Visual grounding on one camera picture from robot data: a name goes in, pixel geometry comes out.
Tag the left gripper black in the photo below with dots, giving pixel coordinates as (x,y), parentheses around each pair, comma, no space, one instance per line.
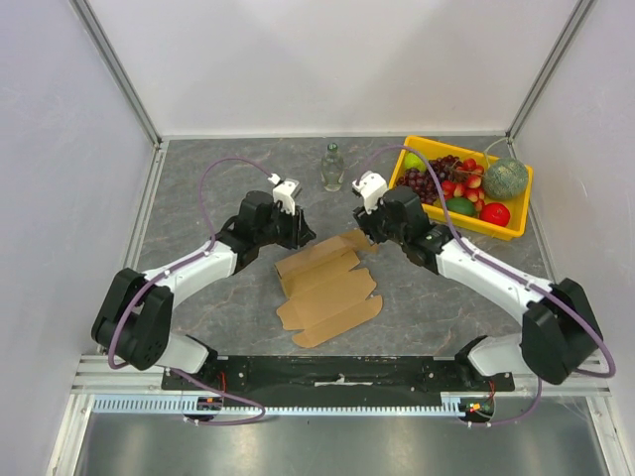
(300,232)

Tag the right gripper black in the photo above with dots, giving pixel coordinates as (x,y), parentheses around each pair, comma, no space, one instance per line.
(370,224)

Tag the brown cardboard box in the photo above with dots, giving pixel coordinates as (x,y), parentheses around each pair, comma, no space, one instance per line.
(327,291)

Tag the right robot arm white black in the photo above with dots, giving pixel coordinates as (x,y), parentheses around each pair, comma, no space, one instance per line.
(558,327)

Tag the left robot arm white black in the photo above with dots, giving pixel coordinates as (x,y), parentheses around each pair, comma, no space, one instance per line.
(134,323)

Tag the purple grape bunch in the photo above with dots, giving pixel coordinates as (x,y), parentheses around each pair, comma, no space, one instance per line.
(423,183)

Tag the green apple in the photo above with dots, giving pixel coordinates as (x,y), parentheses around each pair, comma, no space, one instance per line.
(414,163)

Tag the clear glass bottle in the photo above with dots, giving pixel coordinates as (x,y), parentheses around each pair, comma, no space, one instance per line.
(332,168)

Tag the red apple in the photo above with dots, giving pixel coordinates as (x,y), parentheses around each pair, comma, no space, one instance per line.
(495,213)

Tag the netted green melon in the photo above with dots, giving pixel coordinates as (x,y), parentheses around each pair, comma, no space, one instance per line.
(505,179)

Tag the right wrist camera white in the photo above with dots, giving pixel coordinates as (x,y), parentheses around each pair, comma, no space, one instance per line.
(370,188)

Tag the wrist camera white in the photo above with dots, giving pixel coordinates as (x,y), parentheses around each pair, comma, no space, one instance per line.
(284,192)
(370,188)

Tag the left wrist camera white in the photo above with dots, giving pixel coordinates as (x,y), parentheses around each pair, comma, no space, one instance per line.
(284,192)

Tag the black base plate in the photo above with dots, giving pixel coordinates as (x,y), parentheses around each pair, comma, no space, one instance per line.
(346,380)

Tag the white slotted cable duct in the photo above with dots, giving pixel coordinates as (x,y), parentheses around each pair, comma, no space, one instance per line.
(200,406)

